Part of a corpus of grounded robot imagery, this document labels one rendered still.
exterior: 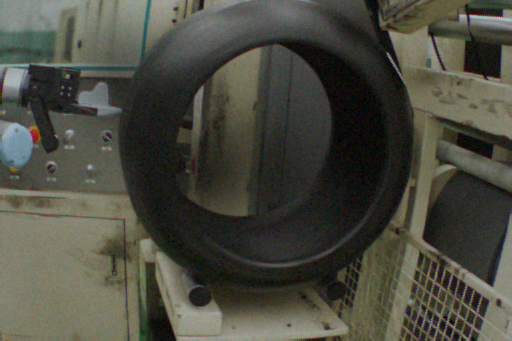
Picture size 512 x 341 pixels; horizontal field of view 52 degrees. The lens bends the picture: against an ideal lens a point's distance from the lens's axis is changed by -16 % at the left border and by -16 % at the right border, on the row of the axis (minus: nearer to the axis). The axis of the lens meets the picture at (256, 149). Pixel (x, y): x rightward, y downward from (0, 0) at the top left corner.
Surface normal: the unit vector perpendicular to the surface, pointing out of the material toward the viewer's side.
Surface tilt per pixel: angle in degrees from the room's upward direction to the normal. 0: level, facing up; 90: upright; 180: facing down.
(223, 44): 81
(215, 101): 90
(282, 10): 43
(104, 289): 90
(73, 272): 90
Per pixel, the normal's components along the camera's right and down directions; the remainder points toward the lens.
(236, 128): 0.26, 0.20
